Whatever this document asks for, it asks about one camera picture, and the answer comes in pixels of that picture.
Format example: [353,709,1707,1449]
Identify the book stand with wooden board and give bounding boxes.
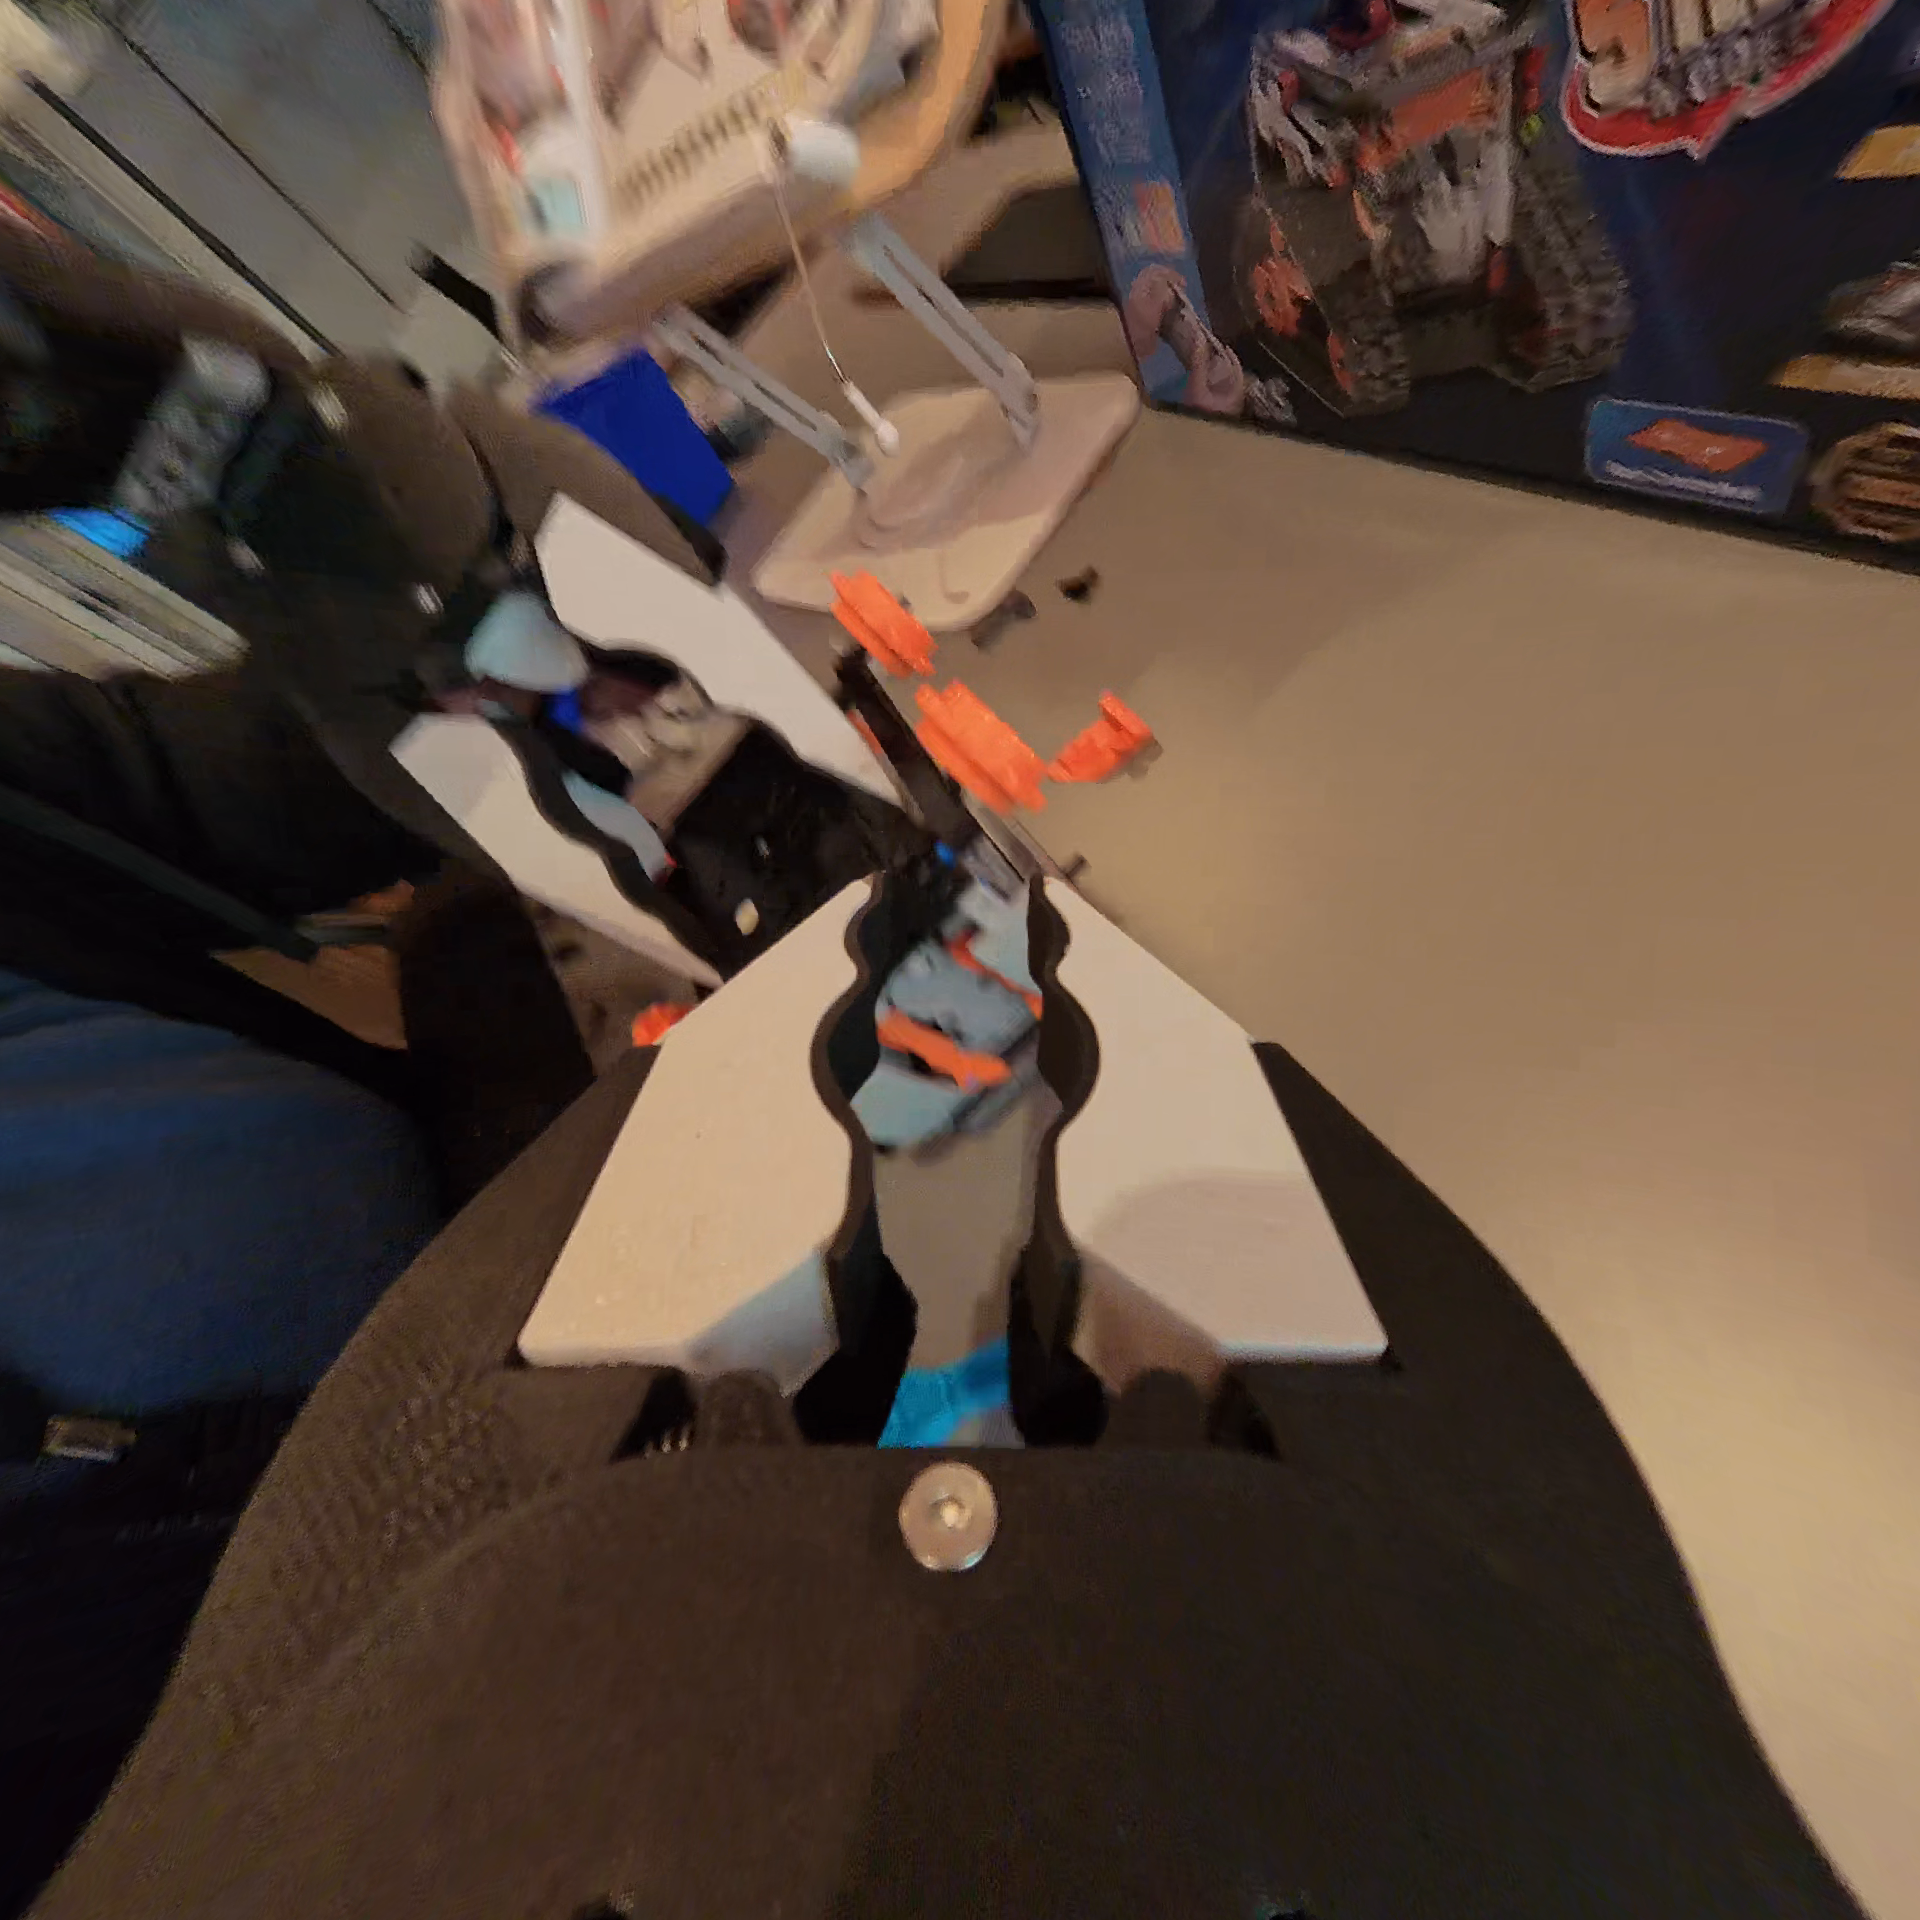
[435,0,1145,634]

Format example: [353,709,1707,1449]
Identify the person's clothed body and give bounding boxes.
[0,961,443,1518]

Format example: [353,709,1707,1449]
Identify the toy robot model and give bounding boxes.
[630,568,1081,1157]

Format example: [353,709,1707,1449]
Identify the robot kit box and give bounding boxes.
[1036,0,1920,571]

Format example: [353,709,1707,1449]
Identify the blue plastic separator tool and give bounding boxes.
[877,1340,1015,1449]

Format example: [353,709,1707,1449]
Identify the blue bin with white tag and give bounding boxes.
[537,353,735,529]

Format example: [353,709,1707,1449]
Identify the person's left forearm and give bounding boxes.
[0,661,453,976]

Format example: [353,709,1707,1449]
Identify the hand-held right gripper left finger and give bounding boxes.
[516,878,921,1449]

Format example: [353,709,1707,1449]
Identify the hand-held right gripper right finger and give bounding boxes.
[1008,873,1392,1449]

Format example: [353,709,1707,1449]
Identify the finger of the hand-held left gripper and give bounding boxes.
[532,497,904,808]
[390,713,725,989]

